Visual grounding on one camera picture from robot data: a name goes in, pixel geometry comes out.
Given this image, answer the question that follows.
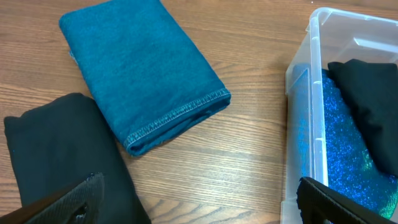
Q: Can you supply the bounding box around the clear plastic container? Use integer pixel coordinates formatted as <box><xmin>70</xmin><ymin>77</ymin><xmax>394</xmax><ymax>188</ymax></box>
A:
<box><xmin>281</xmin><ymin>7</ymin><xmax>397</xmax><ymax>224</ymax></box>

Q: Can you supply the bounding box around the teal folded towel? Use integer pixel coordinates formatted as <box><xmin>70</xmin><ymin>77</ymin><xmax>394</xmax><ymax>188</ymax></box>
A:
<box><xmin>59</xmin><ymin>0</ymin><xmax>231</xmax><ymax>156</ymax></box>

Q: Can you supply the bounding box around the black cloth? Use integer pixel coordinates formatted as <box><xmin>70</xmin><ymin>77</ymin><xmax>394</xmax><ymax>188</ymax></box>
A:
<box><xmin>4</xmin><ymin>93</ymin><xmax>151</xmax><ymax>223</ymax></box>
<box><xmin>328</xmin><ymin>59</ymin><xmax>397</xmax><ymax>177</ymax></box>

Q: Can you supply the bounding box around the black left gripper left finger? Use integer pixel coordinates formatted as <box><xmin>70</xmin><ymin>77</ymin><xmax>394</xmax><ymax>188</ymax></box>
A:
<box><xmin>1</xmin><ymin>173</ymin><xmax>104</xmax><ymax>224</ymax></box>

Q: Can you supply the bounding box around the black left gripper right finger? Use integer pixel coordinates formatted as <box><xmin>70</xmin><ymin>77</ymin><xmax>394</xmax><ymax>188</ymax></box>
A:
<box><xmin>297</xmin><ymin>177</ymin><xmax>396</xmax><ymax>224</ymax></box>

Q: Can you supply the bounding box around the blue glitter cloth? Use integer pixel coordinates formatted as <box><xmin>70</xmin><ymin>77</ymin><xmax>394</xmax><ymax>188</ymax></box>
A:
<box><xmin>289</xmin><ymin>64</ymin><xmax>397</xmax><ymax>219</ymax></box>

